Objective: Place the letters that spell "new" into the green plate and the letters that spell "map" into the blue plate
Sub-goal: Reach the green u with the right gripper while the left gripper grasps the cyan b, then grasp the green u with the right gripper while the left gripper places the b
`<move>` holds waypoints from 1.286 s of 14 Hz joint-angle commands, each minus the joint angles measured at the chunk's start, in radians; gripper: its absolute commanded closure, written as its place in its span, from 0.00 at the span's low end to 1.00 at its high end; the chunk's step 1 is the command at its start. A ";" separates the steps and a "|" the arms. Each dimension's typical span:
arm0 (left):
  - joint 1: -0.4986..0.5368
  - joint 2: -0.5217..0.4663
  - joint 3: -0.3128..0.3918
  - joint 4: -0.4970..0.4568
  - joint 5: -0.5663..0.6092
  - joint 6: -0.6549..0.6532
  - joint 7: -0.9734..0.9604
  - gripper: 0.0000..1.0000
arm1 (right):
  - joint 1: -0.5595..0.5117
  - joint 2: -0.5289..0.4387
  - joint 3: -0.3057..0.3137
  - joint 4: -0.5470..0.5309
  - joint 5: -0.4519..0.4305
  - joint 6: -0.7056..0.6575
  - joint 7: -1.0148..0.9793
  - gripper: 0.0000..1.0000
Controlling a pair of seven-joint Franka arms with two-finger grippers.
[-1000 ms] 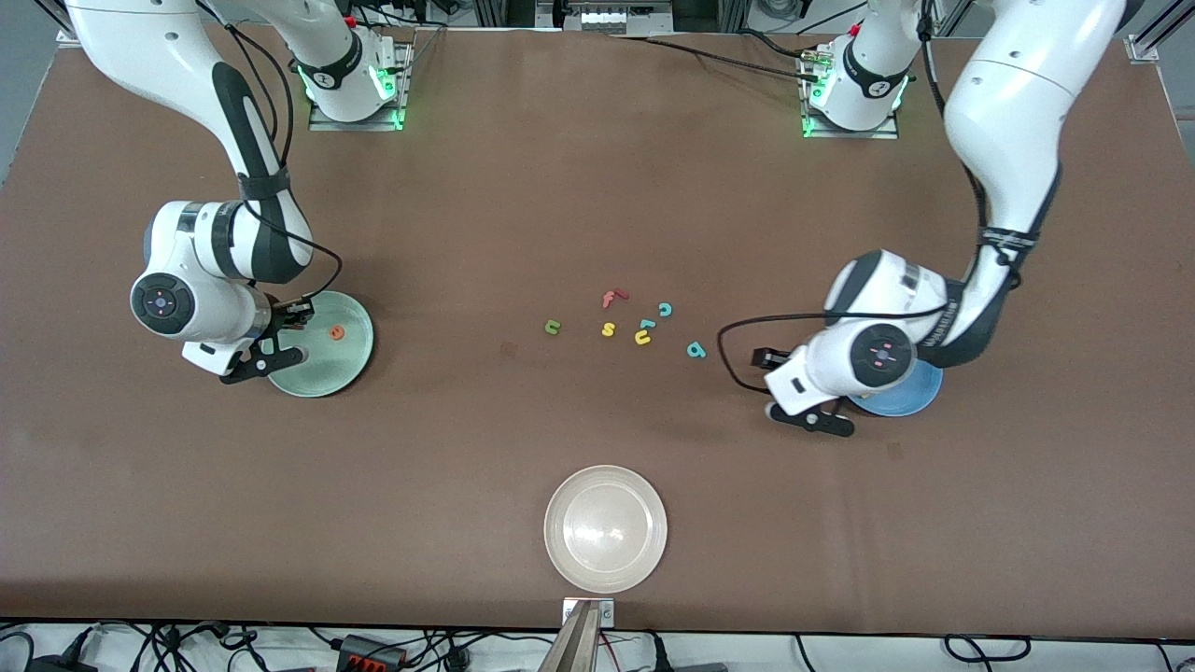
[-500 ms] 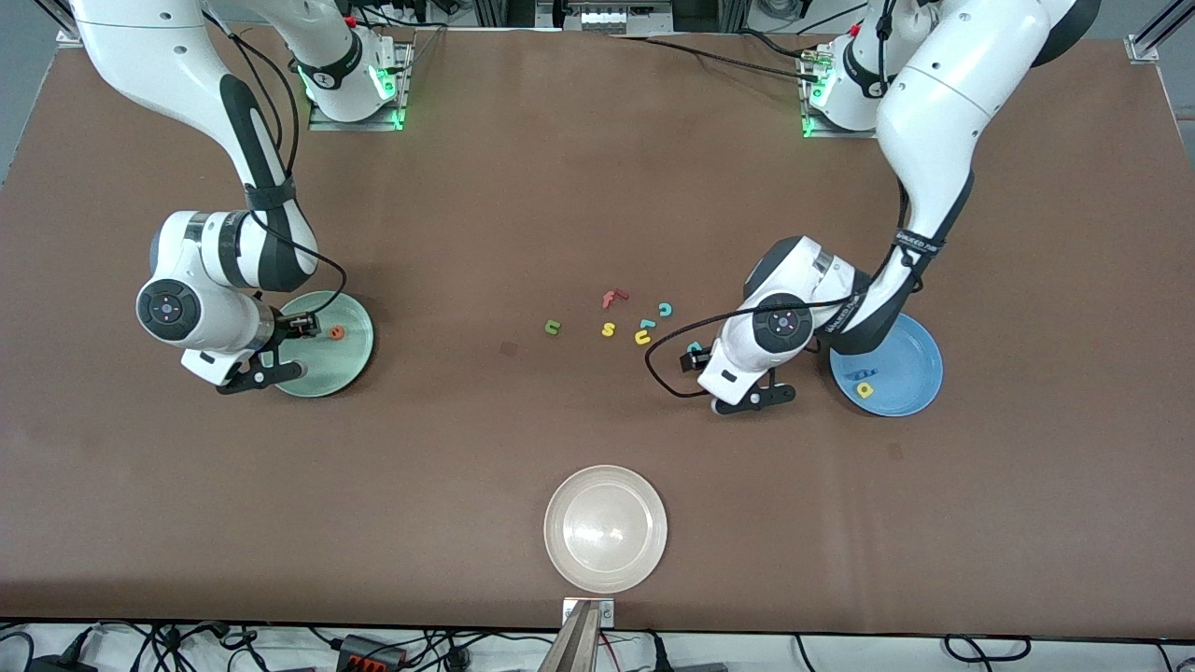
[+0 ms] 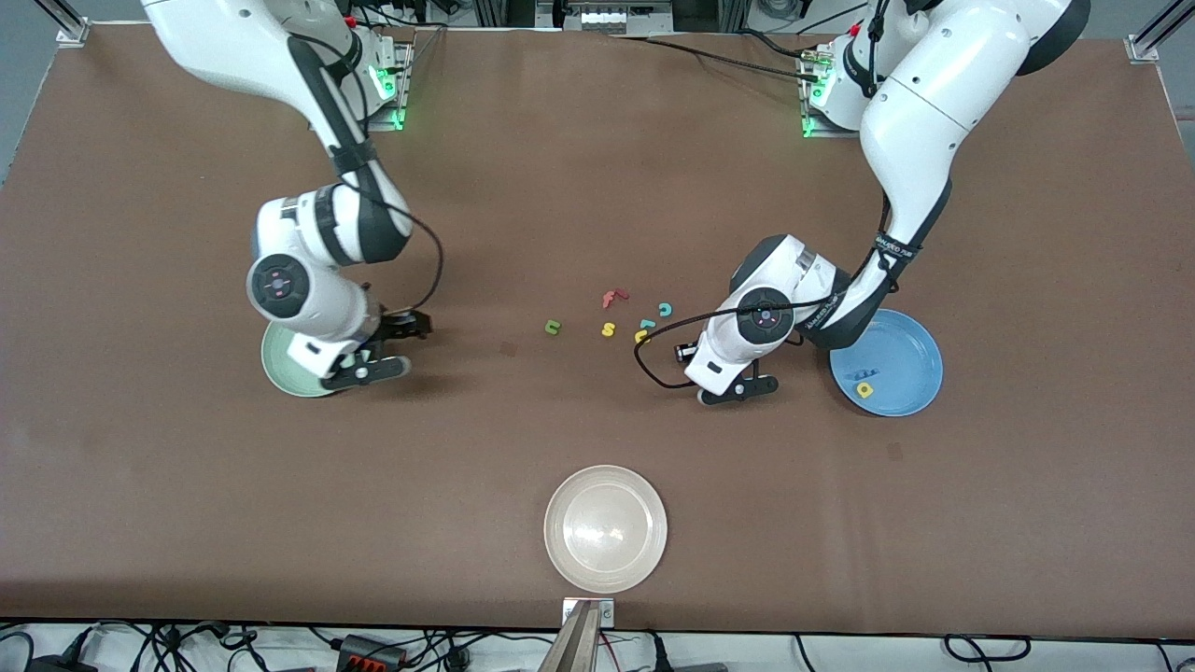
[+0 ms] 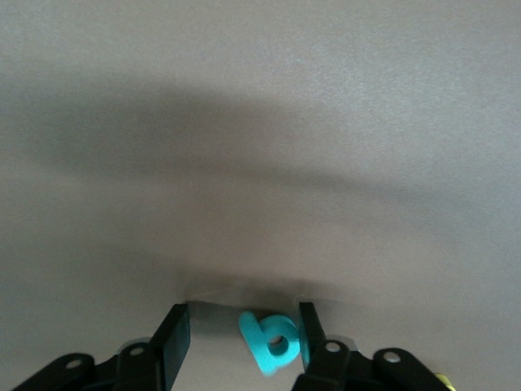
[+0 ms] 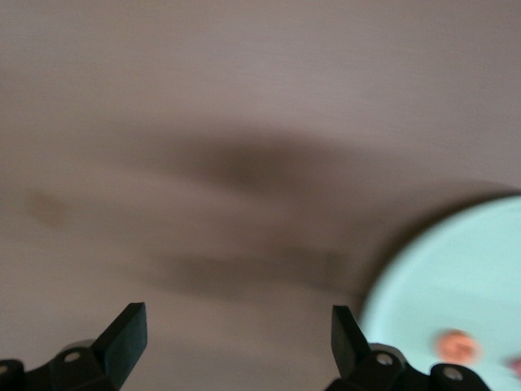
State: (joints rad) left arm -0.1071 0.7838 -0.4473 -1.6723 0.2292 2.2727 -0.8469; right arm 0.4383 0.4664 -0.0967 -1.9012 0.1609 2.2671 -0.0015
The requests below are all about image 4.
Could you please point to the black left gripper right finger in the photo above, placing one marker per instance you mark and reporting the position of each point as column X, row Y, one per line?
column 317, row 358

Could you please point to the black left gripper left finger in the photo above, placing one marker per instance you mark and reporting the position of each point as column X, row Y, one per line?
column 171, row 350

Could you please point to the teal foam letter b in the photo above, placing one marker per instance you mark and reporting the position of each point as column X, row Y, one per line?
column 264, row 350

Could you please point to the yellow foam letter n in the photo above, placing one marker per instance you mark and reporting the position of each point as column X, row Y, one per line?
column 443, row 382

